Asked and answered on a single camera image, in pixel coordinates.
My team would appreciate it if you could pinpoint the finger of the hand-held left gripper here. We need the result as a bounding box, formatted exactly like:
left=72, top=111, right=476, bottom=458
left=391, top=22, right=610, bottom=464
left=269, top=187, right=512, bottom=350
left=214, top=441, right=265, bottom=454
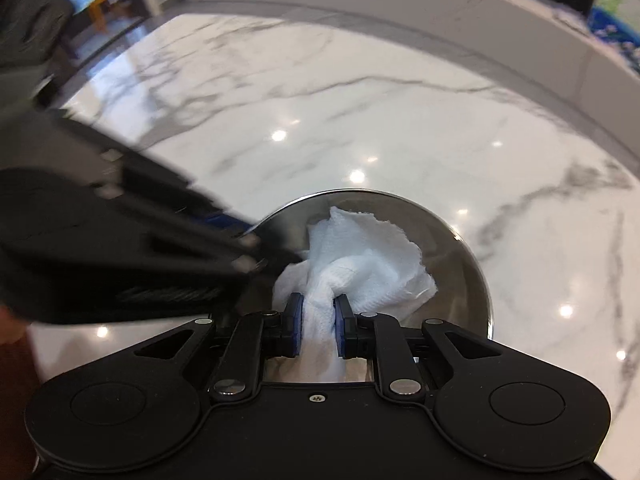
left=64, top=116, right=263, bottom=251
left=149, top=239, right=267, bottom=287

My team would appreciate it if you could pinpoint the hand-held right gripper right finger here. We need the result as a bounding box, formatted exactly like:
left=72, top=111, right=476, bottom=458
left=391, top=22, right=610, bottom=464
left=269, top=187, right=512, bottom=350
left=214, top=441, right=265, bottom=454
left=332, top=293, right=507, bottom=402

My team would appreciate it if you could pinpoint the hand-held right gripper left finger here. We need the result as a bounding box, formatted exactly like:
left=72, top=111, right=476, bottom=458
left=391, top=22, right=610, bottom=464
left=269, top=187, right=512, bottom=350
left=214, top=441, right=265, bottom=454
left=133, top=292, right=306, bottom=404

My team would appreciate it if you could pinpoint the stainless steel bowl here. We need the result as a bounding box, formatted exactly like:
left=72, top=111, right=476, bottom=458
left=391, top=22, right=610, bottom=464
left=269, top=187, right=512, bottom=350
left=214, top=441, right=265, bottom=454
left=249, top=189, right=497, bottom=385

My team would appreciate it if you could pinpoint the orange wooden stool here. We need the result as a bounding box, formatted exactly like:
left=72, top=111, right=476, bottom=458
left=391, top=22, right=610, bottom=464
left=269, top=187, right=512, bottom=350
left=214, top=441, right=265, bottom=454
left=86, top=0, right=129, bottom=34

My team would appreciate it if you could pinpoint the dark cabinet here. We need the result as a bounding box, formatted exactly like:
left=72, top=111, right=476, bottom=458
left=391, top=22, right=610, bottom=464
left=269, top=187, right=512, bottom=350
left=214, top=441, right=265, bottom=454
left=0, top=0, right=77, bottom=78

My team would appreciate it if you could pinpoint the blue and green package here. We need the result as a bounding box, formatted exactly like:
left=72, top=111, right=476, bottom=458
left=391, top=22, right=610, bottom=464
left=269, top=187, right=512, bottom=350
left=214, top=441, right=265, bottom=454
left=586, top=0, right=640, bottom=70

